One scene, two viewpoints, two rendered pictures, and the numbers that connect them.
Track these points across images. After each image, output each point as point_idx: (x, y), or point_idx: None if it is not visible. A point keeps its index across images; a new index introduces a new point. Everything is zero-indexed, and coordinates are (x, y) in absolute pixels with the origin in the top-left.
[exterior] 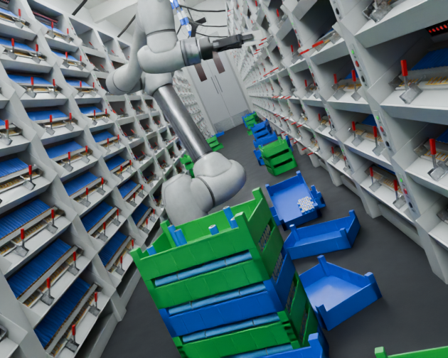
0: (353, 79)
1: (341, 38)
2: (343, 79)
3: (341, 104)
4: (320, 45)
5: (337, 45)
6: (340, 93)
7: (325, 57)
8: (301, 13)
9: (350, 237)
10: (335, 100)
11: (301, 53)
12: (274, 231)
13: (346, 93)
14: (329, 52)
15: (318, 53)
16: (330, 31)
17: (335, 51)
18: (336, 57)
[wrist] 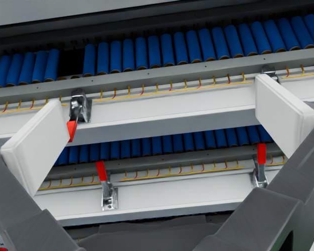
0: (263, 160)
1: (293, 86)
2: (60, 167)
3: (146, 212)
4: (85, 106)
5: None
6: (114, 194)
7: (130, 132)
8: None
9: None
10: (92, 212)
11: (72, 138)
12: None
13: (129, 189)
14: (199, 121)
15: (99, 127)
16: (51, 71)
17: (253, 116)
18: (217, 128)
